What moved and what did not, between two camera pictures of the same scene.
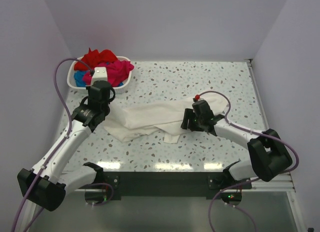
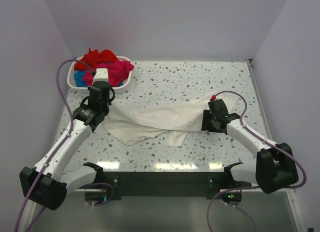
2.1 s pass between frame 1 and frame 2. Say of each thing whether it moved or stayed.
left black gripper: stayed
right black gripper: moved
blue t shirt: stayed
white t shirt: moved
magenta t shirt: stayed
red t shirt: stayed
